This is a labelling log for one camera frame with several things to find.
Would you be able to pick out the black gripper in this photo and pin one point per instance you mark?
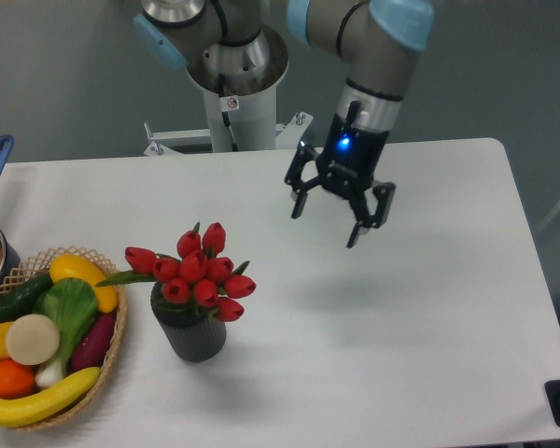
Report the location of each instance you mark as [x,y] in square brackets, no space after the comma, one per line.
[346,168]

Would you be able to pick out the red tulip bouquet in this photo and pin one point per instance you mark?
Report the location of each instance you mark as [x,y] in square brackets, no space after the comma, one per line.
[197,284]

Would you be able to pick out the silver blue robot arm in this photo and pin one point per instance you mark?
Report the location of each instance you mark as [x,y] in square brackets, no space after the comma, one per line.
[237,61]

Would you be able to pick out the dark grey ribbed vase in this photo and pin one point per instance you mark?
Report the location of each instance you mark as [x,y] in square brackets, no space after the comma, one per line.
[194,338]

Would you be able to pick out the yellow squash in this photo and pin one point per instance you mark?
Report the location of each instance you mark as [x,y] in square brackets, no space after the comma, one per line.
[74,266]

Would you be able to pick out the green bok choy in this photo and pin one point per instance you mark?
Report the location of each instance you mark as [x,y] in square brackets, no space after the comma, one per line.
[71,305]

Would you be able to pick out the purple sweet potato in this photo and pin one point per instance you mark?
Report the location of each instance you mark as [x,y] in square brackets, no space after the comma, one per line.
[93,347]

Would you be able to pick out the woven wicker basket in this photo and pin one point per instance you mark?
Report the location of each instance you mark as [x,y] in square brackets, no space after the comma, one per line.
[38,264]

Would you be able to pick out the green cucumber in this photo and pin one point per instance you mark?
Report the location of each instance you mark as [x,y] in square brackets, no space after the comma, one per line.
[21,300]

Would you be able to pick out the beige round slice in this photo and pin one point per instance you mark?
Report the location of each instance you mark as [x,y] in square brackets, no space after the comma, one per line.
[32,339]

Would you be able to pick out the orange fruit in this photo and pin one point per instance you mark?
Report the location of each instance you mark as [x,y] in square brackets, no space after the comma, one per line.
[16,380]

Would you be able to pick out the yellow banana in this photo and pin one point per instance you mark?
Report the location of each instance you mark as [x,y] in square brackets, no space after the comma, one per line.
[39,406]

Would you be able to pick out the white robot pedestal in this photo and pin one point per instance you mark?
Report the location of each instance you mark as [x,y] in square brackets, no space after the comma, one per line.
[234,124]

